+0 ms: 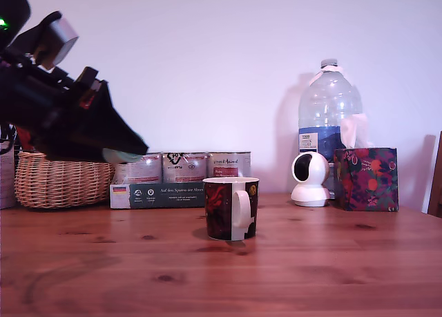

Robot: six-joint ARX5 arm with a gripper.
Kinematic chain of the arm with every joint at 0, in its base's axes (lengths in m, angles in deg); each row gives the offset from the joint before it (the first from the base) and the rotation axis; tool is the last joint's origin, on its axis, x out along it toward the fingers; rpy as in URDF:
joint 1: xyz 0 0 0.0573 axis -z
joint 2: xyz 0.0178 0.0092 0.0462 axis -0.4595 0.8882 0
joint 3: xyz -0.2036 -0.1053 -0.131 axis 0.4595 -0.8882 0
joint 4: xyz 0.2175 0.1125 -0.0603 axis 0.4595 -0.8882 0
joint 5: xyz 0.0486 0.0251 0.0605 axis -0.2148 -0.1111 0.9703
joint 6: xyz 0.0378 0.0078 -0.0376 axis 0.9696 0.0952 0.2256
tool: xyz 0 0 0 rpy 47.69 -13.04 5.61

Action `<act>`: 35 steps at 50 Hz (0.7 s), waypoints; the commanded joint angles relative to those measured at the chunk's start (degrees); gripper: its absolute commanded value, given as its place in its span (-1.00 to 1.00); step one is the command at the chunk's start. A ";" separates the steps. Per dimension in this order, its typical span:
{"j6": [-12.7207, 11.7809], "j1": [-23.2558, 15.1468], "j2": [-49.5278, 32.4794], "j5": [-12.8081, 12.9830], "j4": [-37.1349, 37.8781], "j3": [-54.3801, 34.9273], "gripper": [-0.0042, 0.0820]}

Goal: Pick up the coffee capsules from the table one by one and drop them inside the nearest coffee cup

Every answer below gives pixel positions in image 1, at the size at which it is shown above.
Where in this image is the dark patterned coffee mug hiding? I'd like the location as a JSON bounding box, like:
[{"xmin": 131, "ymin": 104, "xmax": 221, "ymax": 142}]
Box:
[{"xmin": 202, "ymin": 177, "xmax": 260, "ymax": 242}]

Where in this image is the large clear water bottle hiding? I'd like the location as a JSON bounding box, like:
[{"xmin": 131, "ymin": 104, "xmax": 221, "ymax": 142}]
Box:
[{"xmin": 298, "ymin": 58, "xmax": 364, "ymax": 198}]

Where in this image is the white printed container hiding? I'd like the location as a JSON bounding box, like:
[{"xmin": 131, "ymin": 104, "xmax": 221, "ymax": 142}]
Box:
[{"xmin": 0, "ymin": 146, "xmax": 17, "ymax": 209}]

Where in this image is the pale green coffee capsule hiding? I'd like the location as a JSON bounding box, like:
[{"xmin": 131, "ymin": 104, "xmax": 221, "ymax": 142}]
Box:
[{"xmin": 102, "ymin": 148, "xmax": 143, "ymax": 165}]

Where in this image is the white tissue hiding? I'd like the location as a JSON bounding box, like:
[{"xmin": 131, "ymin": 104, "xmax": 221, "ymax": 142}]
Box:
[{"xmin": 340, "ymin": 113, "xmax": 370, "ymax": 150}]

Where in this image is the tin can with pink label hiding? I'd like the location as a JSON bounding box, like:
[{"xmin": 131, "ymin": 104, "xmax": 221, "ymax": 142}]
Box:
[{"xmin": 115, "ymin": 151, "xmax": 163, "ymax": 185}]

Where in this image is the small white round camera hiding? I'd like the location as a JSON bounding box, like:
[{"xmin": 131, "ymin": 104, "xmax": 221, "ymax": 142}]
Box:
[{"xmin": 290, "ymin": 151, "xmax": 331, "ymax": 208}]

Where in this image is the wicker basket with handle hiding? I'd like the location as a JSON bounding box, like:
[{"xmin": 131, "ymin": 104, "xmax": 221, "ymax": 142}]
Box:
[{"xmin": 14, "ymin": 151, "xmax": 116, "ymax": 209}]

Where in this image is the tin can with black print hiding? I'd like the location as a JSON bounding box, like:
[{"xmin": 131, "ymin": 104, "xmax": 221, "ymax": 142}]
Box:
[{"xmin": 161, "ymin": 151, "xmax": 209, "ymax": 184}]

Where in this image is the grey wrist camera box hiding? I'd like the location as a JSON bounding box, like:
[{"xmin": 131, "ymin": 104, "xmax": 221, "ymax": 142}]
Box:
[{"xmin": 13, "ymin": 11, "xmax": 79, "ymax": 71}]

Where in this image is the dark cardboard can tray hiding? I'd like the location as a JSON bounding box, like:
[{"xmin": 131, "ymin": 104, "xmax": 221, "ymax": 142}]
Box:
[{"xmin": 109, "ymin": 181, "xmax": 208, "ymax": 210}]

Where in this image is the floral tissue box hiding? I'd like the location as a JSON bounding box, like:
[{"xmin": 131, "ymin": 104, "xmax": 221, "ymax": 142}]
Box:
[{"xmin": 333, "ymin": 146, "xmax": 400, "ymax": 213}]

